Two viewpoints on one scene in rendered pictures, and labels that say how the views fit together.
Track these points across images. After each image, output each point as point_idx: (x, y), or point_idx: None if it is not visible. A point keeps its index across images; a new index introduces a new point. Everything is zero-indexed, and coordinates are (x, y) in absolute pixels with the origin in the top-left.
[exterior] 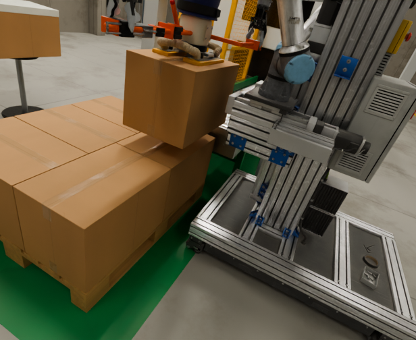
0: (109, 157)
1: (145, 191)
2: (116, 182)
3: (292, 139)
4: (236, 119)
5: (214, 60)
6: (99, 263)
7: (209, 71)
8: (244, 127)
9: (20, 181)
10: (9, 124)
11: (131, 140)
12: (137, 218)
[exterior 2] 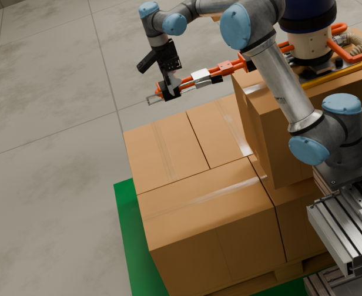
0: (224, 177)
1: (228, 228)
2: (205, 211)
3: (319, 228)
4: (316, 172)
5: (333, 74)
6: (180, 282)
7: None
8: (322, 185)
9: (143, 191)
10: (176, 122)
11: None
12: (225, 252)
